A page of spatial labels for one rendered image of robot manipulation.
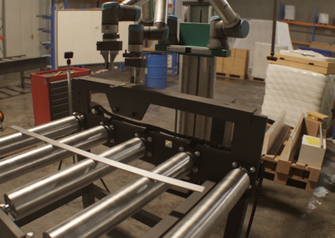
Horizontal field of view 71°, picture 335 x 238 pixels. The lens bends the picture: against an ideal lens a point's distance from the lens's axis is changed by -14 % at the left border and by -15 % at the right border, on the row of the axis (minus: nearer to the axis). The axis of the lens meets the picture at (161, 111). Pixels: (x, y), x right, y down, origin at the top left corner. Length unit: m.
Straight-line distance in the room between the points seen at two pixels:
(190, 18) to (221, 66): 7.26
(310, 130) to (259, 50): 6.03
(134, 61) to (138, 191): 0.84
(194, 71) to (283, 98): 2.39
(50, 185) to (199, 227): 0.60
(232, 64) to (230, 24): 7.57
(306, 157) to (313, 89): 1.63
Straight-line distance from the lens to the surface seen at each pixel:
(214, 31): 2.21
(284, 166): 2.96
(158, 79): 6.94
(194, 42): 2.45
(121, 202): 1.00
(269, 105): 4.82
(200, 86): 2.55
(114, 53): 1.43
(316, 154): 2.93
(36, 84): 3.71
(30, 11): 12.31
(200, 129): 2.65
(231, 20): 2.04
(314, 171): 2.95
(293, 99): 4.53
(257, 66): 9.53
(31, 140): 1.70
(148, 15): 2.33
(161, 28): 1.72
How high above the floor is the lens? 1.49
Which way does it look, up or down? 17 degrees down
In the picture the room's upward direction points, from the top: 2 degrees clockwise
